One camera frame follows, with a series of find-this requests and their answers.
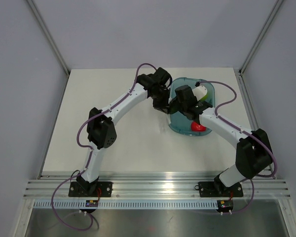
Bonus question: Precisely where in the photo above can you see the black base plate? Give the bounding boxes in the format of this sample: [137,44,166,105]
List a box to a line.
[194,181,244,198]
[68,182,112,198]

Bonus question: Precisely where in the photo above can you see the dark green avocado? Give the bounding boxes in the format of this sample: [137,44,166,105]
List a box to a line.
[169,102,180,115]

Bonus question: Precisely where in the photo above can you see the left aluminium frame post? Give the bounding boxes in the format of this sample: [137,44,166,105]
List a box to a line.
[25,0,71,78]

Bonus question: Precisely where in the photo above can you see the clear zip top bag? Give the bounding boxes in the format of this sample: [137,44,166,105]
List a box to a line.
[157,111,170,133]

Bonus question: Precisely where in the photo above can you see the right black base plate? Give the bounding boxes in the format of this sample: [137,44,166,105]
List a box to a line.
[194,181,244,198]

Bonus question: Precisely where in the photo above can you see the small circuit board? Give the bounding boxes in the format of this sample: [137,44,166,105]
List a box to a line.
[217,199,234,212]
[85,200,99,207]

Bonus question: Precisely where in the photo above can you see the white slotted cable duct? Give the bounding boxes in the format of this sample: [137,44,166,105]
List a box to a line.
[34,199,218,210]

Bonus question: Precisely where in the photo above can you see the right small circuit board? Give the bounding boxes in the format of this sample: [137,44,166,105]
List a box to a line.
[217,199,234,212]

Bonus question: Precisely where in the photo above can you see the aluminium mounting rail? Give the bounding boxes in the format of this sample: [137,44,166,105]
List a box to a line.
[23,172,291,199]

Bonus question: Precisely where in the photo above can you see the aluminium frame post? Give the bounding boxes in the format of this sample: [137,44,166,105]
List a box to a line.
[25,0,71,78]
[238,0,286,76]

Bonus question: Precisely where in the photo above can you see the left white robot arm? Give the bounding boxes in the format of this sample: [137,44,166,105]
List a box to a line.
[76,68,172,197]

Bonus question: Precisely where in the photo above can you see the red apple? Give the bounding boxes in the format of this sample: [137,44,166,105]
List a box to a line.
[190,121,207,132]

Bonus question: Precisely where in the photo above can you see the left small circuit board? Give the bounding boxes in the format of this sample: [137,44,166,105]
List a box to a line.
[85,200,99,207]

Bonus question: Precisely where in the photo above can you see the green apple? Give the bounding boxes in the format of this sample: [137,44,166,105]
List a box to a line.
[199,86,208,101]

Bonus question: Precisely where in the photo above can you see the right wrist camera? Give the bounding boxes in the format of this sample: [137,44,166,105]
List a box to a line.
[192,85,208,101]

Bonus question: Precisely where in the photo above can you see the right aluminium frame post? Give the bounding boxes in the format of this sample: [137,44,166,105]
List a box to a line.
[238,0,286,76]

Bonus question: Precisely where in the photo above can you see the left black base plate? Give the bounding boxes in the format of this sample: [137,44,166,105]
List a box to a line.
[68,182,112,198]

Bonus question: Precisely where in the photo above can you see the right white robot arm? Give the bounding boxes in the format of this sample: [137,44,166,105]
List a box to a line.
[170,85,274,196]

